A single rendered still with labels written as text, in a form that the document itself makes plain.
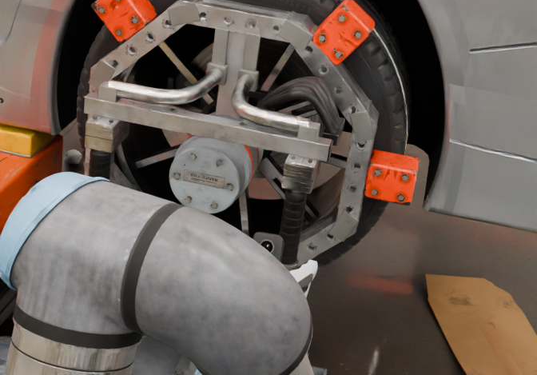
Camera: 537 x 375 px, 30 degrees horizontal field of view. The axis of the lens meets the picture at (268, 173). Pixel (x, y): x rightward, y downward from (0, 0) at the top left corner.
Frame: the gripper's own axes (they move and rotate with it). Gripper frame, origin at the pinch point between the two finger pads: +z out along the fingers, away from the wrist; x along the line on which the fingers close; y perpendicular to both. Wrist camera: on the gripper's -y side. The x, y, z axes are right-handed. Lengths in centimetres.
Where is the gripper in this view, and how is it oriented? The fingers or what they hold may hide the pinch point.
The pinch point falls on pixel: (280, 253)
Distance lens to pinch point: 159.3
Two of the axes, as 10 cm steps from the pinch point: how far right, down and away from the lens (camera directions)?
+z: 2.0, -3.8, 9.0
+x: 9.7, 2.0, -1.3
